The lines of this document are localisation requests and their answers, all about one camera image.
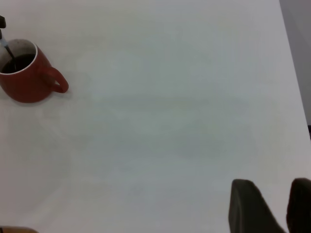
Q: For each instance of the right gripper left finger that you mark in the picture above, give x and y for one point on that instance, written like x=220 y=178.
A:
x=250 y=211

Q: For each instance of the red ceramic mug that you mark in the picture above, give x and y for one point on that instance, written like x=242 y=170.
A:
x=26 y=85

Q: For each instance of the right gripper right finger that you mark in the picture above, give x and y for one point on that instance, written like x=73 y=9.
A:
x=301 y=206

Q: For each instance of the dark coffee liquid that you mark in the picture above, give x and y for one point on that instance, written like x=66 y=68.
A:
x=23 y=61

